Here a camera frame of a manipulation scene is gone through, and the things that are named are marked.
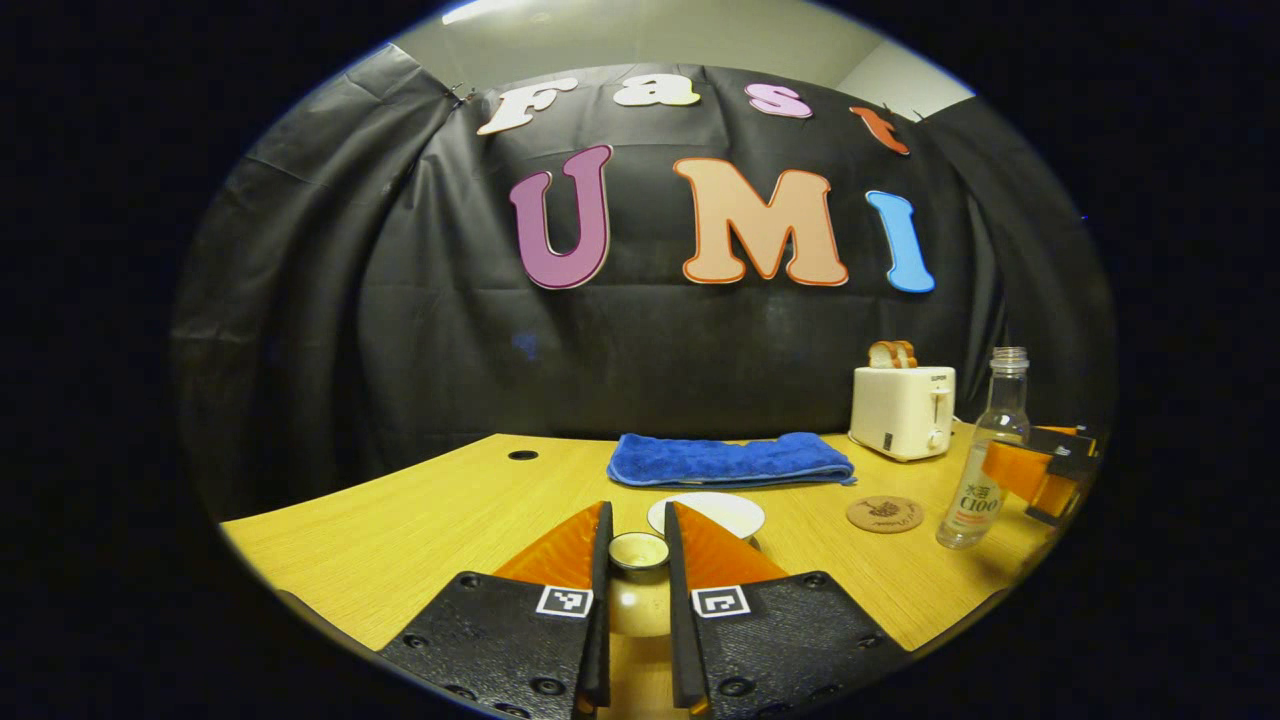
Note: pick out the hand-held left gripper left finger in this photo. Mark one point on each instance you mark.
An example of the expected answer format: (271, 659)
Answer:
(601, 620)

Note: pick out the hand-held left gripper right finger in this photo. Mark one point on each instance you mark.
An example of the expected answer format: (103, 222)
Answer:
(678, 620)

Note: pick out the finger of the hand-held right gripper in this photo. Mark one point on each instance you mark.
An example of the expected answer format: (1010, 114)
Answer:
(1060, 445)
(1030, 480)

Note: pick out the yellow teacup lid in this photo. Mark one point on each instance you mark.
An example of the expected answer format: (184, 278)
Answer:
(640, 600)

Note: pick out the clear plastic water bottle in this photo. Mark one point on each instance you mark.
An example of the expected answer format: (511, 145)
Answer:
(975, 500)

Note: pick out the yellow ceramic teacup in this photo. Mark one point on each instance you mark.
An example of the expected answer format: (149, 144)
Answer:
(720, 512)

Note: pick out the round brown coaster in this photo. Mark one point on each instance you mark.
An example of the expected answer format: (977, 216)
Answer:
(885, 514)

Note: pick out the white toaster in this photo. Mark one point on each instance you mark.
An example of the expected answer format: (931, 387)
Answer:
(900, 415)

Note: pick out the blue folded towel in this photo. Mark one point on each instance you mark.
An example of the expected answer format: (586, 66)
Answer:
(730, 460)

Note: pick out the toast bread slice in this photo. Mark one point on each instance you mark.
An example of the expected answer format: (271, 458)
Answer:
(882, 355)
(907, 354)

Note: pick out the black backdrop cloth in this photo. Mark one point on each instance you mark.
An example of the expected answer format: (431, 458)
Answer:
(420, 320)

